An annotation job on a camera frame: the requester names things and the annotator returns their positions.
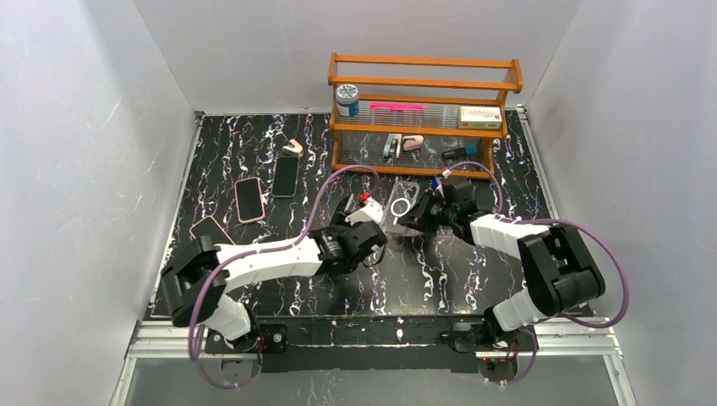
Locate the light blue stapler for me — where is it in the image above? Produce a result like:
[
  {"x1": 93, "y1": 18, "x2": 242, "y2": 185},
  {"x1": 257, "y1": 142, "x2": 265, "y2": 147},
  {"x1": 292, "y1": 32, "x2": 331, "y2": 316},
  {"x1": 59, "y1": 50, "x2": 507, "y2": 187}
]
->
[{"x1": 383, "y1": 134, "x2": 398, "y2": 159}]

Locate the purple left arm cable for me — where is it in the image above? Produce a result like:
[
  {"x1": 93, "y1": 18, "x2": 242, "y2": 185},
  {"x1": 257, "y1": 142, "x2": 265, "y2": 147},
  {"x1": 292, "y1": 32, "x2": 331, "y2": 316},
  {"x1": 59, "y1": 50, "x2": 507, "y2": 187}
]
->
[{"x1": 187, "y1": 163, "x2": 382, "y2": 391}]

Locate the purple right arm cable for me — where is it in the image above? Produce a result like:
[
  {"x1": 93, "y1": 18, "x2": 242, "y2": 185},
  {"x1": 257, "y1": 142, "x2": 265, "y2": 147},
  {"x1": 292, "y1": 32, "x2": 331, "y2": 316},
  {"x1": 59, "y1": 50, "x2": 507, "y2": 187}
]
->
[{"x1": 439, "y1": 161, "x2": 631, "y2": 386}]

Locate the pink utility knife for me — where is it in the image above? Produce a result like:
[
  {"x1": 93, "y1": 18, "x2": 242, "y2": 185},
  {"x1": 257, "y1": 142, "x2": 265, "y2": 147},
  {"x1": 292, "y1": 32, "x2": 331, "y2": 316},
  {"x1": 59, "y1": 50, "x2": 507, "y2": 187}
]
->
[{"x1": 369, "y1": 102, "x2": 425, "y2": 112}]

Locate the phone in pink case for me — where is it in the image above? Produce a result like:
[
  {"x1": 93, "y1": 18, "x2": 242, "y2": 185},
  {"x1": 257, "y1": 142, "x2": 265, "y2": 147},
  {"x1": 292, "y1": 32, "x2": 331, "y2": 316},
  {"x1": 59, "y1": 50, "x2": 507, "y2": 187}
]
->
[{"x1": 234, "y1": 177, "x2": 265, "y2": 224}]

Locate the phone in beige case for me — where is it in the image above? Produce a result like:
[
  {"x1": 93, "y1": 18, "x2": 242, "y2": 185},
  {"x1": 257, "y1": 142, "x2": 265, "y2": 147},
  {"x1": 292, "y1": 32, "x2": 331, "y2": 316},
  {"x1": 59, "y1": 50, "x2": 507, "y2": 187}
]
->
[{"x1": 189, "y1": 216, "x2": 235, "y2": 245}]

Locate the phone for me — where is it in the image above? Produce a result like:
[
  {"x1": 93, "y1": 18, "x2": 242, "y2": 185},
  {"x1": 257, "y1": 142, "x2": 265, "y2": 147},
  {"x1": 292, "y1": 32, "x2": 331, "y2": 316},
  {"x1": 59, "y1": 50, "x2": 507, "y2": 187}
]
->
[
  {"x1": 271, "y1": 156, "x2": 299, "y2": 198},
  {"x1": 189, "y1": 216, "x2": 235, "y2": 245},
  {"x1": 234, "y1": 177, "x2": 265, "y2": 224}
]

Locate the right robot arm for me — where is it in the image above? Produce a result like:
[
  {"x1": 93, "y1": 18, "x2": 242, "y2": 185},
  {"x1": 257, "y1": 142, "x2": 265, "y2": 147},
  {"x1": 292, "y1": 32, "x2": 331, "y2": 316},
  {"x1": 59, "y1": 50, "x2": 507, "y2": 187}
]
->
[{"x1": 397, "y1": 178, "x2": 605, "y2": 343}]

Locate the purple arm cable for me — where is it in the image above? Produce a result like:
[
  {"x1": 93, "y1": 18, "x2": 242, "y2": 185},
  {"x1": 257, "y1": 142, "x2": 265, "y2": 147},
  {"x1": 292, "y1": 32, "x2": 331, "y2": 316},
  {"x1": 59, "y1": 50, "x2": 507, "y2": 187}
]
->
[
  {"x1": 439, "y1": 161, "x2": 631, "y2": 386},
  {"x1": 187, "y1": 163, "x2": 382, "y2": 391}
]

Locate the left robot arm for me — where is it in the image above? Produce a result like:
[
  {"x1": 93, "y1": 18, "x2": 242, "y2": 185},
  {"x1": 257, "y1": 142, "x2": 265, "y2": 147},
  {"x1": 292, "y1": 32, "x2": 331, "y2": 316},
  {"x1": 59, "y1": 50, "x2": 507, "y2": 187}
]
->
[{"x1": 161, "y1": 195, "x2": 387, "y2": 342}]

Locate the white cardboard box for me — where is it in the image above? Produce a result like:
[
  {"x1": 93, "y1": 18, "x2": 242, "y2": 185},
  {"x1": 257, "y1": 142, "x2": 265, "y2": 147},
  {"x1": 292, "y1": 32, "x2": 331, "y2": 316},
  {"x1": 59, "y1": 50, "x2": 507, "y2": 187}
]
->
[{"x1": 458, "y1": 106, "x2": 502, "y2": 131}]

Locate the blue jar with white lid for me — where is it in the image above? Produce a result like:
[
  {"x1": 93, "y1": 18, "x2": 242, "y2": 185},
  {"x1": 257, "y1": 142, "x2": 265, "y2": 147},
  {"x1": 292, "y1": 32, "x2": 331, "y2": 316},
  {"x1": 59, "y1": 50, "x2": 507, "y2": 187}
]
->
[{"x1": 335, "y1": 84, "x2": 359, "y2": 118}]

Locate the black marker pen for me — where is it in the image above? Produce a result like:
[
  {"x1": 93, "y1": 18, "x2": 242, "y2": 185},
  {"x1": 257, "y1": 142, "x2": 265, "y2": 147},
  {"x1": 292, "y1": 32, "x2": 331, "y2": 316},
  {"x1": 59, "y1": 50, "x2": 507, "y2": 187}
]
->
[{"x1": 441, "y1": 145, "x2": 477, "y2": 160}]

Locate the orange wooden shelf rack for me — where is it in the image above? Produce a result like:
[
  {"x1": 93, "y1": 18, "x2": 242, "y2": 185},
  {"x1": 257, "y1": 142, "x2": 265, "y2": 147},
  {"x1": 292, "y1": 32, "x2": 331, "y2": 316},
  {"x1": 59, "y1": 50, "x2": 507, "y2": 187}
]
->
[{"x1": 327, "y1": 52, "x2": 524, "y2": 179}]

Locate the pink white stapler on table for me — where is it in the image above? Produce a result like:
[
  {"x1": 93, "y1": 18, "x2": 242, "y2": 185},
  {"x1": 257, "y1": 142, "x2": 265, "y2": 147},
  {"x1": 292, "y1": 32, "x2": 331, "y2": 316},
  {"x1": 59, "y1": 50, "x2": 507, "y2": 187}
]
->
[{"x1": 282, "y1": 139, "x2": 304, "y2": 158}]

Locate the clear magsafe phone case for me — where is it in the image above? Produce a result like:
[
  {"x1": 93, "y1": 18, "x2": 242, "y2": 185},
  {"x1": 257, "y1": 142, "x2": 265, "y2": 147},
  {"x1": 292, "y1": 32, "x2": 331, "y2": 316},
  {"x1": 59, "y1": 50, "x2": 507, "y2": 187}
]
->
[{"x1": 380, "y1": 181, "x2": 420, "y2": 237}]

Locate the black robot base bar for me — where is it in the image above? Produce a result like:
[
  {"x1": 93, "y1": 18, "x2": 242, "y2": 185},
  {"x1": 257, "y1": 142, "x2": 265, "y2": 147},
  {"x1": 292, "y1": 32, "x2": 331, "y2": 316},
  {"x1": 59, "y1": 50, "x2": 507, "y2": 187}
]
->
[{"x1": 204, "y1": 315, "x2": 536, "y2": 376}]

